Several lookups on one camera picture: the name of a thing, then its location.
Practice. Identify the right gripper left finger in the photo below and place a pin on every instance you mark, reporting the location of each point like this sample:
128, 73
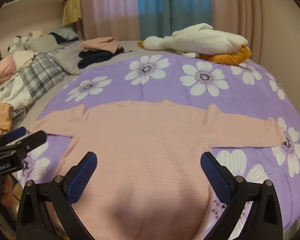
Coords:
33, 219

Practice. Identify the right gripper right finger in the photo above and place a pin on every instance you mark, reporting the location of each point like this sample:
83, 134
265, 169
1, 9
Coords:
264, 220

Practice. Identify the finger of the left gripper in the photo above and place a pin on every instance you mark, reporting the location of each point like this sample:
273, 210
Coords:
13, 135
29, 143

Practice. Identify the pink knit sweater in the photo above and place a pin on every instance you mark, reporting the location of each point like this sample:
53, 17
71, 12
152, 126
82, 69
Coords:
149, 183

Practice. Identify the person's left hand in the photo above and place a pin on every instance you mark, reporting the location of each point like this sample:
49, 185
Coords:
12, 193

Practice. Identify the orange patterned small garment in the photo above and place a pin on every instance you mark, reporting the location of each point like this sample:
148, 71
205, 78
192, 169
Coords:
5, 119

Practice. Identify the pink folded cloth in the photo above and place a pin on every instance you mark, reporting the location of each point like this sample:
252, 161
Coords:
7, 68

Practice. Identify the plaid grey white quilt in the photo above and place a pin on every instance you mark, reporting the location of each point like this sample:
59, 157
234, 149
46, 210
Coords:
31, 83

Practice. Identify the grey pillow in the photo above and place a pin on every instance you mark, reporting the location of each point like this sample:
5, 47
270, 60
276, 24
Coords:
68, 59

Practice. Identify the folded dark navy garment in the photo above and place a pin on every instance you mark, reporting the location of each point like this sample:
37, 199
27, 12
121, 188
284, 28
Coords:
89, 57

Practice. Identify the striped blue pillow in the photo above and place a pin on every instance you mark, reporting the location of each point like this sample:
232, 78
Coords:
67, 34

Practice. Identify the purple floral bed sheet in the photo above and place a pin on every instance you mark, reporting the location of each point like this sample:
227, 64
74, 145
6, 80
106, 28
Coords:
247, 89

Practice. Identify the folded peach garment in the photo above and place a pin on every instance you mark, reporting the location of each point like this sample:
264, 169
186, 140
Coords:
104, 43

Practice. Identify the yellow hanging cloth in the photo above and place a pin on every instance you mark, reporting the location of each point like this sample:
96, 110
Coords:
72, 12

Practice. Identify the pink and blue curtain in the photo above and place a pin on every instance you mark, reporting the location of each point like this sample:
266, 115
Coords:
131, 20

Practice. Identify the white goose plush toy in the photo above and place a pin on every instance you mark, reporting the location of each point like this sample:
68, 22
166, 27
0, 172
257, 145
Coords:
203, 42

